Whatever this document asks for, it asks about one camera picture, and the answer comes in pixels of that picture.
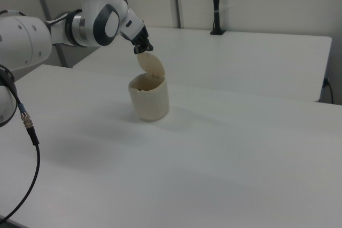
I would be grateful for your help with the white side table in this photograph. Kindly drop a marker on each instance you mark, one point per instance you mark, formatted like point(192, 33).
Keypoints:
point(240, 59)

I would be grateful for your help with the cream trash bin with lid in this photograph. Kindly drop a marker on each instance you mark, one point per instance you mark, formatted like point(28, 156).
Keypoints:
point(149, 102)

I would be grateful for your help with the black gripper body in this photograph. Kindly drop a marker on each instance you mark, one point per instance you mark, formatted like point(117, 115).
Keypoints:
point(141, 37)

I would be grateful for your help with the black wall plug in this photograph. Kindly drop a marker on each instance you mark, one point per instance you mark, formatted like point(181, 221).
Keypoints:
point(325, 82)

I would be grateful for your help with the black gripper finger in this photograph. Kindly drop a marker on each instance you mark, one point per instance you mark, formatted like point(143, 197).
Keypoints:
point(149, 47)
point(138, 50)

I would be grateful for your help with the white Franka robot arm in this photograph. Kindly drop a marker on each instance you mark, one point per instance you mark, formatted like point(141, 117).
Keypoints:
point(101, 19)

